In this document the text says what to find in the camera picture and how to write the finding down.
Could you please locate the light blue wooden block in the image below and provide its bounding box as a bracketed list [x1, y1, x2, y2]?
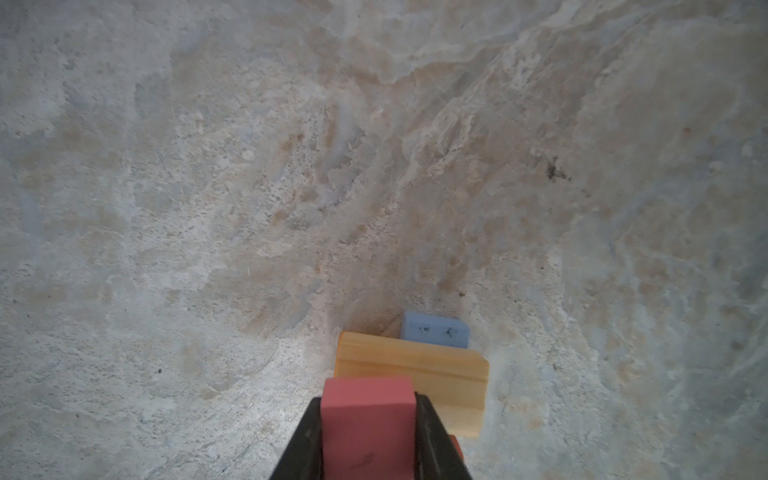
[400, 311, 470, 349]

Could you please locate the red wooden block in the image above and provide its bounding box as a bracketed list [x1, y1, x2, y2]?
[449, 435, 464, 462]

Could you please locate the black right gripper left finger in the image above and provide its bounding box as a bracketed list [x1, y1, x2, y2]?
[269, 397, 324, 480]

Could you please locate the pink wooden block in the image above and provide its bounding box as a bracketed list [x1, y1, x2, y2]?
[321, 376, 416, 479]

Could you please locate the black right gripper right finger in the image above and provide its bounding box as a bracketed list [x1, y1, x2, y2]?
[414, 393, 472, 480]

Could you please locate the natural wood grooved block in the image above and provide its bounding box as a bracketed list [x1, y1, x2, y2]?
[334, 331, 490, 438]

